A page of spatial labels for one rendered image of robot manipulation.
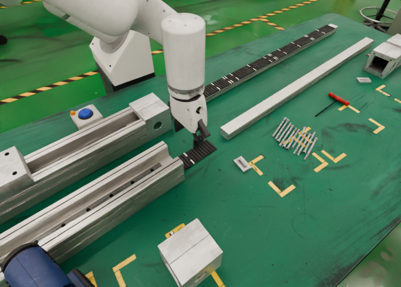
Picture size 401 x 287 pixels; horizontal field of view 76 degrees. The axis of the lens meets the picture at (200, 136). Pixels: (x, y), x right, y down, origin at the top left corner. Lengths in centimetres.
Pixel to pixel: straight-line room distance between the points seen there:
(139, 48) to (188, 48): 59
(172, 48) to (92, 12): 14
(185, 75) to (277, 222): 43
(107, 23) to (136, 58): 62
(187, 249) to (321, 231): 35
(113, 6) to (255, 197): 56
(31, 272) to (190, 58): 43
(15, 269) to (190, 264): 29
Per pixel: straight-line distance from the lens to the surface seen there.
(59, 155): 83
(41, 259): 50
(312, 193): 79
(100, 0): 46
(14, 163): 77
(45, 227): 72
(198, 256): 56
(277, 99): 98
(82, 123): 89
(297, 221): 73
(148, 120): 79
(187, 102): 58
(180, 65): 52
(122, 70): 108
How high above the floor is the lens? 141
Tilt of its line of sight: 48 degrees down
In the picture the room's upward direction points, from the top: straight up
